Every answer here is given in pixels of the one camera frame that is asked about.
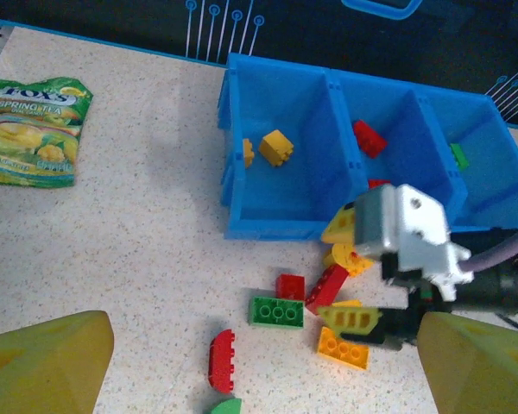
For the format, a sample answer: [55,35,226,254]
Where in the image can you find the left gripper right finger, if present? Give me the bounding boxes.
[416,312,518,414]

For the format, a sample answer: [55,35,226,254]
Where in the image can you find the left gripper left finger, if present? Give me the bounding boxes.
[0,310,116,414]

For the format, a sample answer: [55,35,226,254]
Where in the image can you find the yellow round lego brick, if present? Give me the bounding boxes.
[322,242,375,277]

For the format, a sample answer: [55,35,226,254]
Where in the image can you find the small yellow lego brick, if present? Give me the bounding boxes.
[242,137,256,169]

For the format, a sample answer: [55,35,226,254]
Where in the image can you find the green rectangular lego brick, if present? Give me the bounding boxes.
[449,142,471,171]
[247,296,306,330]

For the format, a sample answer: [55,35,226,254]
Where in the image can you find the orange-yellow rectangular lego brick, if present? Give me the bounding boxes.
[316,326,371,371]

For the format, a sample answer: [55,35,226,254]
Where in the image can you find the long red lego brick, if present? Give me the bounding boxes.
[304,263,351,316]

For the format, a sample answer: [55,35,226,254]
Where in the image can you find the blue three-compartment bin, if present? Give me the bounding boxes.
[218,52,518,242]

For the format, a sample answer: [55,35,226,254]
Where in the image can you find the small red lego brick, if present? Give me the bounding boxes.
[275,273,306,302]

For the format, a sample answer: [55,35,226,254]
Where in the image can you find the red curved lego brick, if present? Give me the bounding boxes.
[208,329,237,394]

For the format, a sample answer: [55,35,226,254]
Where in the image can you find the green sloped lego brick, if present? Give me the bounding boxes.
[209,397,243,414]

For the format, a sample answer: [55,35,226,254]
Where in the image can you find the green Fox's candy bag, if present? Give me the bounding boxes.
[0,76,94,190]

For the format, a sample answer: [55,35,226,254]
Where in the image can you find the purple cable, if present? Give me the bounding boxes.
[465,226,518,273]

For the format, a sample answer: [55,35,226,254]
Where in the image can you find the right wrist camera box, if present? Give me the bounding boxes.
[352,184,474,303]

